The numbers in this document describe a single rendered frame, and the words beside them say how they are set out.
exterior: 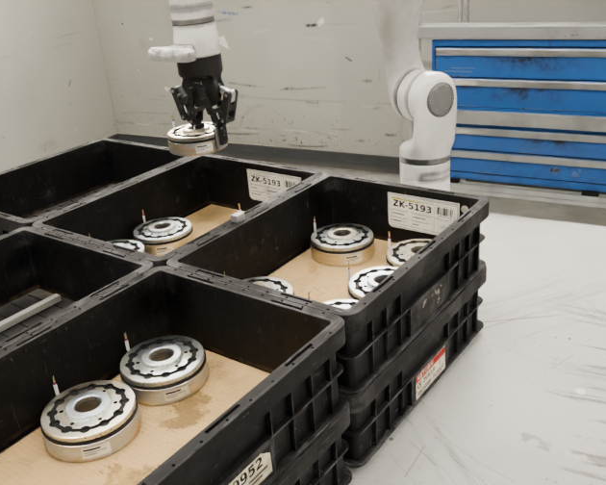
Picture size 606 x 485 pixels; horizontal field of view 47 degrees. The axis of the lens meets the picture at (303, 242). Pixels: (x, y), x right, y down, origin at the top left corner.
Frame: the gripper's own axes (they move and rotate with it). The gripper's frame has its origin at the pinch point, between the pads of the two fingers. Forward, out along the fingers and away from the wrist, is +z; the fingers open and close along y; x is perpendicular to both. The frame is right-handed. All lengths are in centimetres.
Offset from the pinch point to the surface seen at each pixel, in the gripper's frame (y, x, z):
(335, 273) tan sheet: -29.1, 7.2, 17.1
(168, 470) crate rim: -47, 59, 7
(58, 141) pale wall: 300, -174, 82
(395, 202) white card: -32.4, -6.9, 10.0
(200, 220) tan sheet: 5.6, 0.0, 17.0
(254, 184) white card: -2.4, -7.4, 11.1
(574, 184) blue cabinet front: -18, -177, 68
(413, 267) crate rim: -48, 17, 7
